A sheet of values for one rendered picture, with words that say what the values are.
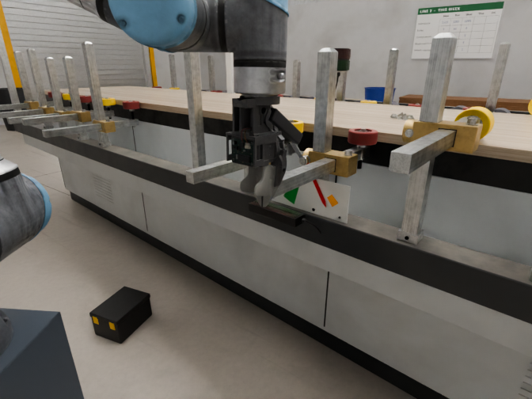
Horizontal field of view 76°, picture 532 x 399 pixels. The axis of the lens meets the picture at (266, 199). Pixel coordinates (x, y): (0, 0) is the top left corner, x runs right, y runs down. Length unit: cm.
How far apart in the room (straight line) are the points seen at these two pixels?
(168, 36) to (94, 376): 132
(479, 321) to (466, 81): 717
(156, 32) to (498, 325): 84
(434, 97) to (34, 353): 90
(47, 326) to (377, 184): 89
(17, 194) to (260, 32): 56
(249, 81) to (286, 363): 113
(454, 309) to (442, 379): 45
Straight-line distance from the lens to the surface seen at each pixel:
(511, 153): 96
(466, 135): 75
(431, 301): 92
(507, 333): 91
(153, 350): 157
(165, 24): 45
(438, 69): 76
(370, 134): 97
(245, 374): 143
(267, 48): 58
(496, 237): 103
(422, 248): 83
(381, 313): 126
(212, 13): 59
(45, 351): 85
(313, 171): 78
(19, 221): 83
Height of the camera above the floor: 108
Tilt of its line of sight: 22 degrees down
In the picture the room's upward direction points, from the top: straight up
